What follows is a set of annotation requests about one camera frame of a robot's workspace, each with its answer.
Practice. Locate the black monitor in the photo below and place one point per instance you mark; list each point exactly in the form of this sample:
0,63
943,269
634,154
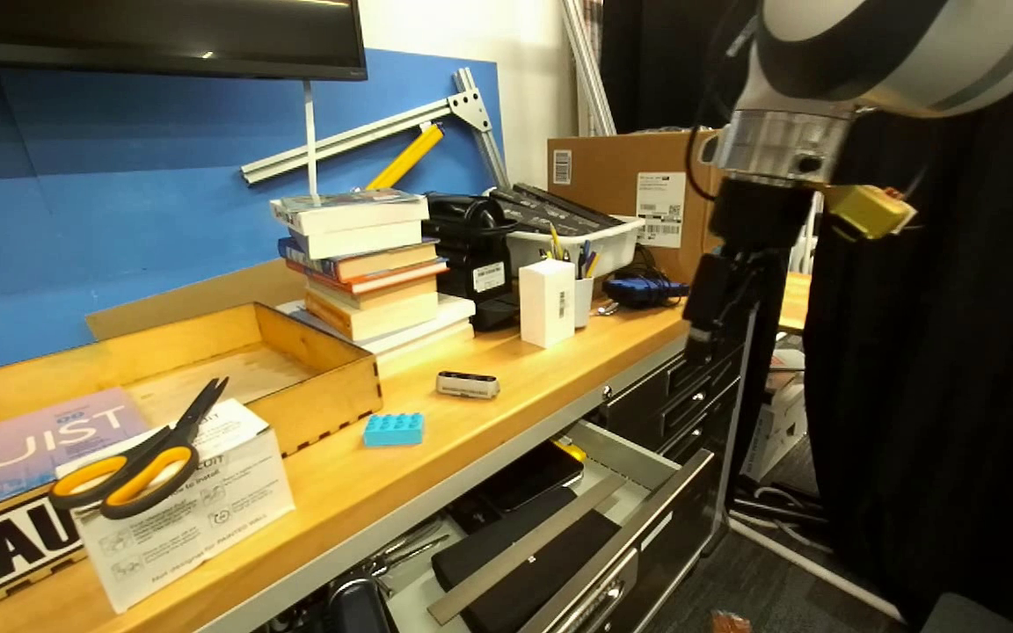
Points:
155,34

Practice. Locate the silver upright rail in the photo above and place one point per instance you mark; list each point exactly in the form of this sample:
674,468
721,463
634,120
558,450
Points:
586,63

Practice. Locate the black white AI sticker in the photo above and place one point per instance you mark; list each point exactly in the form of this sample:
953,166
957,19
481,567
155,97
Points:
20,541

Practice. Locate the blue black hand tool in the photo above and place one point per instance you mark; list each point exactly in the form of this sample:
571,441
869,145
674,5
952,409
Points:
644,287

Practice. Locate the small silver black device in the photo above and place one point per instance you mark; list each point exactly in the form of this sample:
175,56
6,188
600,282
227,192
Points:
464,384

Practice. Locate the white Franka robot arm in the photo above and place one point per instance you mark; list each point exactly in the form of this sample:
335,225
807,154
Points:
916,45

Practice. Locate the yellow flat bar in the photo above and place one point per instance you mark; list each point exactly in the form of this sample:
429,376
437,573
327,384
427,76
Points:
406,160

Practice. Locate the purple UIST sign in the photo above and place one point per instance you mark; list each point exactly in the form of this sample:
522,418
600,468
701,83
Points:
26,450

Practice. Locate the grey metal drawer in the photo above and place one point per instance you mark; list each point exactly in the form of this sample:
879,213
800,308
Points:
634,493

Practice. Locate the cream book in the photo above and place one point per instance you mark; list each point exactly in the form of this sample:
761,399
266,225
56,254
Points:
378,310

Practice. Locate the blue building block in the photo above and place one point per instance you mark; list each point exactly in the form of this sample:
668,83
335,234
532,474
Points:
394,429

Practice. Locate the black curtain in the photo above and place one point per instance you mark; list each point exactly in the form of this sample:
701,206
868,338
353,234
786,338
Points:
952,352

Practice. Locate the grey box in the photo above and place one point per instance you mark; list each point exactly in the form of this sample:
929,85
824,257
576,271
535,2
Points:
971,614

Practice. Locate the blue wall board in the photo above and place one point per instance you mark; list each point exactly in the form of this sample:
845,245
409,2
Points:
95,199

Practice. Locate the black foam insert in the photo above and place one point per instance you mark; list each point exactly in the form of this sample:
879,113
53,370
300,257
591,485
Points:
530,548

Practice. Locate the white small carton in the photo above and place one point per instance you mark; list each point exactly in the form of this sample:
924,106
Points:
545,304

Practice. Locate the brown cardboard box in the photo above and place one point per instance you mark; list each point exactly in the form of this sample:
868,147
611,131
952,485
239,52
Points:
605,171

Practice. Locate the white flat book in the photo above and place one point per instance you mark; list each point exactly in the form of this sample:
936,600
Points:
429,320

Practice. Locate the blue brown book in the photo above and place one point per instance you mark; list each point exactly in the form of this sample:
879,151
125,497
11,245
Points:
386,261

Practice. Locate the yellow wrist camera mount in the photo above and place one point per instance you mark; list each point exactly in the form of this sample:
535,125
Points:
869,207

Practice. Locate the orange book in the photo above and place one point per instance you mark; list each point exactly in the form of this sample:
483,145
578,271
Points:
394,279

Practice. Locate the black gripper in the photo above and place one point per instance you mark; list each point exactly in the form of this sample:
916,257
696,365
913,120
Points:
757,214

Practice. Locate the wooden tray box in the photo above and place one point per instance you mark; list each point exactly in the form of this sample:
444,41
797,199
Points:
295,362

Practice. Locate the white thick book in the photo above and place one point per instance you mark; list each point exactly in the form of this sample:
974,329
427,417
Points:
353,222

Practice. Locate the white plastic bin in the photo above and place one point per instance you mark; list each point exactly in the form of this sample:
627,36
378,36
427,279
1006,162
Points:
583,234

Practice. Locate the black label printer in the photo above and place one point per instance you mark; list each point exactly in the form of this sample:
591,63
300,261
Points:
473,263

